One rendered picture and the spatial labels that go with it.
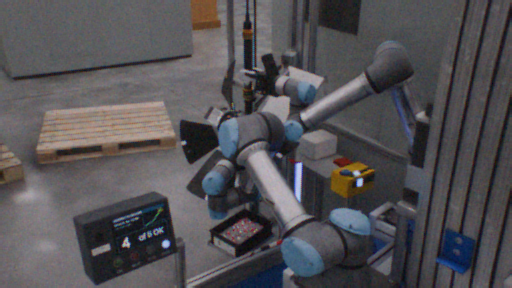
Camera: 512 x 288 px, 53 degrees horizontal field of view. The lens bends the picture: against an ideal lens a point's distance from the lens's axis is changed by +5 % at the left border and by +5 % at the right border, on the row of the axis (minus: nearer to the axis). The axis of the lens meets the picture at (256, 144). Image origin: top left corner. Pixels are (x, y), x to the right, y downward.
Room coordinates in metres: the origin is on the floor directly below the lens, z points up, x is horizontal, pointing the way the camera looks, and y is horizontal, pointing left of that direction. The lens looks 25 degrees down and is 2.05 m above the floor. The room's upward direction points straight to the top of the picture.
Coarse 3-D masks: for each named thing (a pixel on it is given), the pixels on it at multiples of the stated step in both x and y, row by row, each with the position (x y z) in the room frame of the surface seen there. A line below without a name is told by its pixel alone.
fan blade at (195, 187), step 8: (216, 152) 1.97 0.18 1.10; (208, 160) 1.96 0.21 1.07; (200, 168) 1.94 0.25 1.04; (208, 168) 1.93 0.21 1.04; (200, 176) 1.92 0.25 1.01; (232, 176) 1.91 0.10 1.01; (192, 184) 1.90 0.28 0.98; (200, 184) 1.89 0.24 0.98; (232, 184) 1.88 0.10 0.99; (192, 192) 1.88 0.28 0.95; (200, 192) 1.87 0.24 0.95
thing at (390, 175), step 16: (240, 96) 3.32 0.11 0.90; (256, 96) 3.16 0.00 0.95; (256, 112) 3.16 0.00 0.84; (320, 128) 2.63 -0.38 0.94; (352, 144) 2.42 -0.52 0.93; (352, 160) 2.41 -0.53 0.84; (368, 160) 2.32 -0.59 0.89; (384, 160) 2.23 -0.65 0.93; (384, 176) 2.22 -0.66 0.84; (400, 176) 2.15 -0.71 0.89; (368, 192) 2.30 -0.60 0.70; (384, 192) 2.22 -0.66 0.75; (400, 192) 2.14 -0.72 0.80; (336, 208) 2.48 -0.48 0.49; (368, 208) 2.29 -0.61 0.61; (368, 256) 2.26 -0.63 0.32
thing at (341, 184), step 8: (344, 168) 1.87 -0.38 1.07; (352, 168) 1.87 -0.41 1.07; (360, 168) 1.87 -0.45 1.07; (336, 176) 1.82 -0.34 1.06; (344, 176) 1.80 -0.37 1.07; (360, 176) 1.81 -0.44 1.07; (336, 184) 1.82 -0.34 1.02; (344, 184) 1.78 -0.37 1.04; (368, 184) 1.84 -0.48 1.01; (336, 192) 1.82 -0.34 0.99; (344, 192) 1.78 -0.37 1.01; (352, 192) 1.79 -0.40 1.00; (360, 192) 1.81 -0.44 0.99
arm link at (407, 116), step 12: (384, 48) 1.68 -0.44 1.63; (396, 48) 1.66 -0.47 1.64; (408, 72) 1.67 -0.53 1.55; (396, 84) 1.66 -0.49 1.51; (408, 84) 1.68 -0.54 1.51; (396, 96) 1.68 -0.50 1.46; (408, 96) 1.67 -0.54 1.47; (396, 108) 1.70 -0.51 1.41; (408, 108) 1.66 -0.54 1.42; (420, 108) 1.68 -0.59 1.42; (408, 120) 1.67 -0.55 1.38; (408, 132) 1.67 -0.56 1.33
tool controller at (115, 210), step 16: (112, 208) 1.29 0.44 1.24; (128, 208) 1.27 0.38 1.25; (144, 208) 1.28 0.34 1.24; (160, 208) 1.31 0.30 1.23; (80, 224) 1.20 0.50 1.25; (96, 224) 1.20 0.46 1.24; (112, 224) 1.22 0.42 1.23; (128, 224) 1.24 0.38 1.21; (144, 224) 1.27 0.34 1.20; (160, 224) 1.29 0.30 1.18; (80, 240) 1.22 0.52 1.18; (96, 240) 1.18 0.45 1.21; (112, 240) 1.21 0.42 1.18; (144, 240) 1.25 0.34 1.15; (160, 240) 1.28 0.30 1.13; (96, 256) 1.17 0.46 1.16; (112, 256) 1.19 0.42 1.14; (128, 256) 1.21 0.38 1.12; (144, 256) 1.24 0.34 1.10; (160, 256) 1.26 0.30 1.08; (96, 272) 1.16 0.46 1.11; (112, 272) 1.18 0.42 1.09; (128, 272) 1.20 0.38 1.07
